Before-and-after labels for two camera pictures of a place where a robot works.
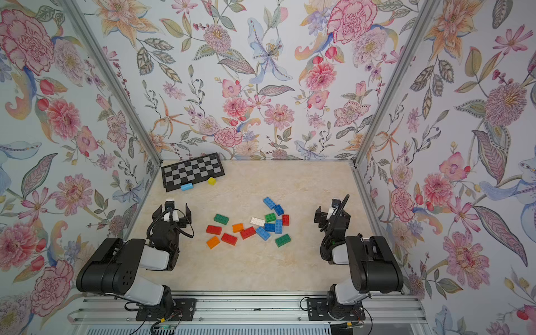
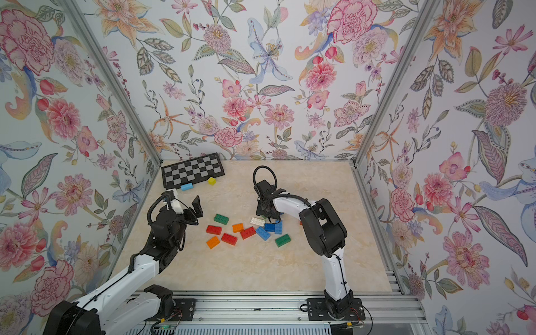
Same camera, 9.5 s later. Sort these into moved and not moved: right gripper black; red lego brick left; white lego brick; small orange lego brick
Moved: right gripper black
Not moved: white lego brick; red lego brick left; small orange lego brick
